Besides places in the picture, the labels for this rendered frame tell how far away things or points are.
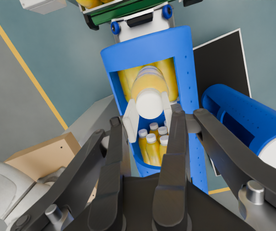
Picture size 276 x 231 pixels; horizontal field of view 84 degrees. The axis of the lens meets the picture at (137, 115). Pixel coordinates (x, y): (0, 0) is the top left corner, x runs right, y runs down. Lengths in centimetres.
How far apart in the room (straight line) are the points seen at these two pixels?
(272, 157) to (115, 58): 79
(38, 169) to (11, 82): 152
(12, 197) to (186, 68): 74
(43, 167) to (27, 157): 9
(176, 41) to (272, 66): 163
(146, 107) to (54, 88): 183
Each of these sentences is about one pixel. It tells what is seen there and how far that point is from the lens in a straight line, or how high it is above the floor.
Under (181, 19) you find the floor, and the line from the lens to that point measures 167.
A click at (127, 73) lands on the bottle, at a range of 52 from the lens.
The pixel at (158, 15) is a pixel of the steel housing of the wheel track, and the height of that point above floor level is 93.
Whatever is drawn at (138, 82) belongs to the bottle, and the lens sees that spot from 25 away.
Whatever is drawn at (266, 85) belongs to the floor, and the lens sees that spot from 203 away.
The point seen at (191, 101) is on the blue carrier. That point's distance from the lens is 49.
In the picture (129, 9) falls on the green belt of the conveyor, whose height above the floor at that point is 89.
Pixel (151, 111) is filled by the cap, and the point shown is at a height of 144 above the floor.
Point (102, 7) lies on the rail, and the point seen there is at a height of 98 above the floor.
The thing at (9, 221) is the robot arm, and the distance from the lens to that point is 82.
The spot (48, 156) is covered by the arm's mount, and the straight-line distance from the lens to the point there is 87.
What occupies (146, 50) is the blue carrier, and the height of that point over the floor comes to 123.
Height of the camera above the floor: 164
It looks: 66 degrees down
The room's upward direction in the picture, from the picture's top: 168 degrees counter-clockwise
